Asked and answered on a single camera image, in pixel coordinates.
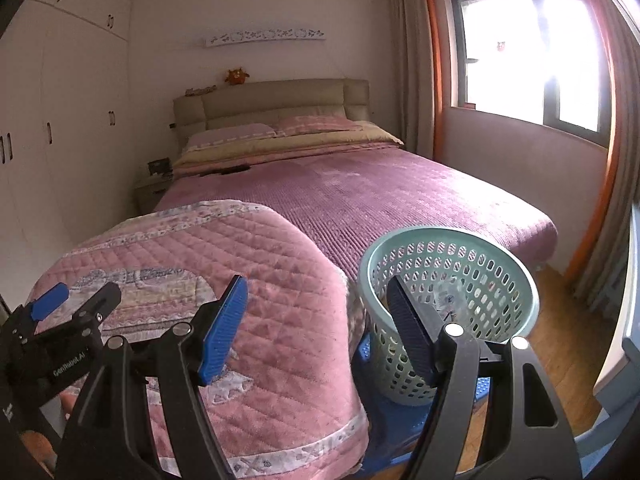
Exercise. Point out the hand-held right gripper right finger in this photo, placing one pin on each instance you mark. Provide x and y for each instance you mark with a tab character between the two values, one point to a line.
405	330

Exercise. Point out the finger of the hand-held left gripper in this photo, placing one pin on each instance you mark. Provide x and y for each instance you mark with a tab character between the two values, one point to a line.
102	302
47	302

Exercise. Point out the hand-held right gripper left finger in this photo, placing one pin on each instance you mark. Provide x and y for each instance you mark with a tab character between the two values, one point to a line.
225	330

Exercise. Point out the teal plastic basket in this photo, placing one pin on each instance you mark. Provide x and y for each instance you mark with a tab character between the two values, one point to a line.
475	260

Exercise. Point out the person's left hand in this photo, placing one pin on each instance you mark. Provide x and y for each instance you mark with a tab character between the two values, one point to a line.
40	447

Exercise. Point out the clear plastic wrapper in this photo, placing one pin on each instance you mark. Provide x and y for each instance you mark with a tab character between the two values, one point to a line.
450	300

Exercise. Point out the pink quilted blanket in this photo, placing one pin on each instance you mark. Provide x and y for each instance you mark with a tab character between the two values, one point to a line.
280	280

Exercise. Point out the blue plastic stool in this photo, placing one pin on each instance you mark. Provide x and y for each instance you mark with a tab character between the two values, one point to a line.
395	430

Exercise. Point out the grey nightstand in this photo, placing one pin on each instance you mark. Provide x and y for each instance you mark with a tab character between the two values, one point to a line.
150	192

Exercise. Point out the bed with purple cover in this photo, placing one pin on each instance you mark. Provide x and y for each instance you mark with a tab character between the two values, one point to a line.
400	195

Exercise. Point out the flat black object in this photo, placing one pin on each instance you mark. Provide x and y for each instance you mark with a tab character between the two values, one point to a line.
230	169

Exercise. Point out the white wardrobe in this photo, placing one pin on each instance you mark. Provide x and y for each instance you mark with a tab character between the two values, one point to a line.
75	110

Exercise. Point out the pink pillow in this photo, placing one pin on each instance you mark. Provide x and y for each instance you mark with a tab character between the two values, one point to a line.
230	134
320	124

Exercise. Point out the white desk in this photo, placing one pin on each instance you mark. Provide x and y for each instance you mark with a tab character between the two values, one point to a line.
625	355

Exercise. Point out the small grey ornament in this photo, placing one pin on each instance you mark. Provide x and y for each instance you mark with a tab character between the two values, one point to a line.
197	91

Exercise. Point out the beige padded headboard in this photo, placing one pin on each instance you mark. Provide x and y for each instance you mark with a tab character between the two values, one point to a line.
270	97

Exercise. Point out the orange plush toy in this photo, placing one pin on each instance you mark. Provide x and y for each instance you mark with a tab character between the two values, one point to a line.
236	76

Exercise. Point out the window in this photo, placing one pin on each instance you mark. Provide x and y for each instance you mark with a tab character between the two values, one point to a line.
500	80

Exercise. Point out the beige curtain orange edge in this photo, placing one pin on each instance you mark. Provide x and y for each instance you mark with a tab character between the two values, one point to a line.
410	60
620	160

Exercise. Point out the red window sticker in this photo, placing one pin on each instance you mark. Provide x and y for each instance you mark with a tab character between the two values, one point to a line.
500	47

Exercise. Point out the white carved wall ornament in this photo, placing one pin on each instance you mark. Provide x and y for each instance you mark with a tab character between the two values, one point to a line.
265	36

